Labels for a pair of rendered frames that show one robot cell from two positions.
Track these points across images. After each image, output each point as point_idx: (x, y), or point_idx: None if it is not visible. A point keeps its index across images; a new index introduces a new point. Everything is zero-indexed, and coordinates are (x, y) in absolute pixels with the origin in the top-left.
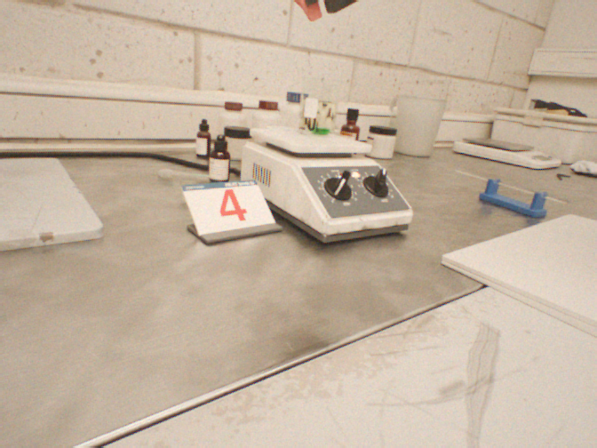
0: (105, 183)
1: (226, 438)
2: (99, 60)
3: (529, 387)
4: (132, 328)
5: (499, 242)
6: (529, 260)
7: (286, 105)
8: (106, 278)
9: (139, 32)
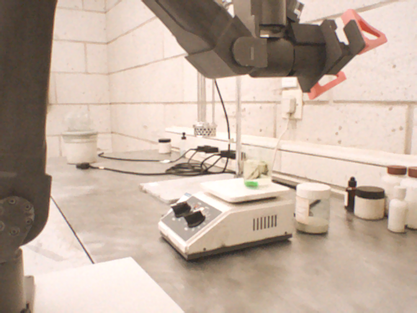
0: None
1: (52, 221)
2: (340, 133)
3: (26, 257)
4: (100, 212)
5: (147, 282)
6: (109, 283)
7: None
8: (132, 207)
9: (364, 112)
